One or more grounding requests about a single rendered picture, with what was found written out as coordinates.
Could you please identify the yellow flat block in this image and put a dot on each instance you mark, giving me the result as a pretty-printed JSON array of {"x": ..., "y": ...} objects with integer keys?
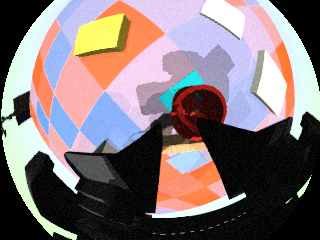
[{"x": 102, "y": 36}]

